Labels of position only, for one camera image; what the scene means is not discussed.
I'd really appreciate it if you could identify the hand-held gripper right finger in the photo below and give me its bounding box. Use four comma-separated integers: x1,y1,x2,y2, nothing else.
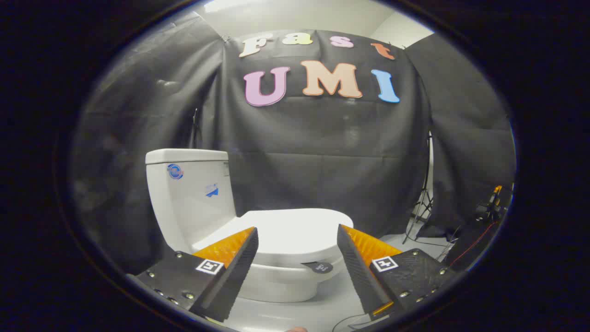
336,224,457,321

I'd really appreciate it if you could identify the red cable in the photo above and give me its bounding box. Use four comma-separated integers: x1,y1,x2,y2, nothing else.
449,221,497,268

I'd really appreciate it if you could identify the black backdrop cloth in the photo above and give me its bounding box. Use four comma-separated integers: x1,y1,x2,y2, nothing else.
403,32,516,240
198,30,431,238
71,12,226,275

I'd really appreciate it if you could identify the orange-topped black device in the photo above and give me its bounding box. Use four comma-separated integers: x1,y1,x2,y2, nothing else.
488,185,503,217

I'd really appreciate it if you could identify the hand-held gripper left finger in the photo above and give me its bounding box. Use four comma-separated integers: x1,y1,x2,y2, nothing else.
125,226,260,323

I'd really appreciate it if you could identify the black tripod light stand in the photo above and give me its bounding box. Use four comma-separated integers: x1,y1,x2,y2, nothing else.
402,131,435,245

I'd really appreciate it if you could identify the white toilet tank lid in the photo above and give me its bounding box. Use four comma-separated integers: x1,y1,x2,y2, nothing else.
145,148,230,165

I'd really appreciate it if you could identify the white ceramic toilet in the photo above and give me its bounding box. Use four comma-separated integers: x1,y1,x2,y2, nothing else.
145,148,346,303

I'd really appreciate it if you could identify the dark equipment stand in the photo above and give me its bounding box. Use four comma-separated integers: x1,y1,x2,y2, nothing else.
445,184,513,273

